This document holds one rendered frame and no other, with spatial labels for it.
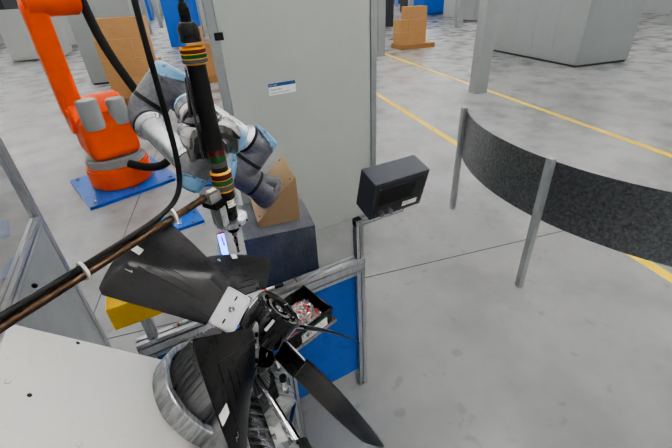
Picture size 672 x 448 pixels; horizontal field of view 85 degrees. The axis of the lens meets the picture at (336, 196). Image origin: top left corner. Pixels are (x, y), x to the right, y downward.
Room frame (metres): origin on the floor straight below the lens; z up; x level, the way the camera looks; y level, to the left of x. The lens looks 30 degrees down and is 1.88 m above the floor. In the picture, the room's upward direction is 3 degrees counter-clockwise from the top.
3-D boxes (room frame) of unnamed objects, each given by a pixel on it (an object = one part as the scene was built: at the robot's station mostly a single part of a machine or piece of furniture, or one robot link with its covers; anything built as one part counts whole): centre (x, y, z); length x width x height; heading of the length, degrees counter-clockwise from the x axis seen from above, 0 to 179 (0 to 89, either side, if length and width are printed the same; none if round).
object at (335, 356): (1.06, 0.30, 0.45); 0.82 x 0.01 x 0.66; 116
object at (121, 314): (0.89, 0.66, 1.02); 0.16 x 0.10 x 0.11; 116
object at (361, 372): (1.25, -0.08, 0.39); 0.04 x 0.04 x 0.78; 26
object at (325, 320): (0.94, 0.17, 0.85); 0.22 x 0.17 x 0.07; 132
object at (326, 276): (1.06, 0.30, 0.82); 0.90 x 0.04 x 0.08; 116
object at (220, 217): (0.69, 0.24, 1.48); 0.09 x 0.07 x 0.10; 151
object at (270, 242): (1.41, 0.28, 0.50); 0.30 x 0.30 x 1.00; 16
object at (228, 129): (0.72, 0.20, 1.62); 0.09 x 0.03 x 0.06; 48
